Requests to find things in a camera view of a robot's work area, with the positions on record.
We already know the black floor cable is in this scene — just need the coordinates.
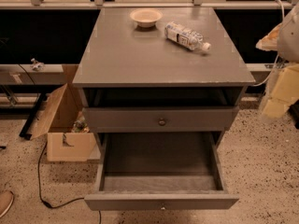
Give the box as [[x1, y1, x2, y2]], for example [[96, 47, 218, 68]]
[[37, 141, 103, 224]]

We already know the grey drawer cabinet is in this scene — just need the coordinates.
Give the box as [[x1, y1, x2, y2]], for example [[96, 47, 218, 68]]
[[72, 7, 256, 212]]

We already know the open grey lower drawer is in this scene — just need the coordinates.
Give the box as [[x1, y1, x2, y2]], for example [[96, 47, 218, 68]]
[[85, 132, 238, 211]]

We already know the clear plastic water bottle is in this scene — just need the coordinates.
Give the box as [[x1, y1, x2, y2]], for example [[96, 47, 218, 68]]
[[164, 21, 211, 52]]

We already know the small clear object on shelf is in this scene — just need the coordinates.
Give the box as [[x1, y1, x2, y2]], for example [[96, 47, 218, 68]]
[[31, 58, 45, 72]]

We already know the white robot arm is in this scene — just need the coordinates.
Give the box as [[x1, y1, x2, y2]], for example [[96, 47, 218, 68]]
[[256, 4, 299, 119]]

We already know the round object at floor edge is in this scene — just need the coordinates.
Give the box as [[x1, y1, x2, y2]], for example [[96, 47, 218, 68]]
[[0, 190, 14, 218]]

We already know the black table leg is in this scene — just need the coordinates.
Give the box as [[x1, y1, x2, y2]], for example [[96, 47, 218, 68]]
[[19, 92, 47, 140]]

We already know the open cardboard box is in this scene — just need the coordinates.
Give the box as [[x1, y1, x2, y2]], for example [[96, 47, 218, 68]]
[[31, 64, 97, 163]]

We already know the closed grey upper drawer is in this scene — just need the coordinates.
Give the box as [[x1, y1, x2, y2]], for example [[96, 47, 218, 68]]
[[83, 106, 239, 133]]

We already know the beige bowl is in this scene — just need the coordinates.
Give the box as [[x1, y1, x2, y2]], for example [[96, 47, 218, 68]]
[[130, 8, 163, 28]]

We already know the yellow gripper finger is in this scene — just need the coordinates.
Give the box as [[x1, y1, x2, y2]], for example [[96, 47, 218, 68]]
[[262, 66, 299, 119]]

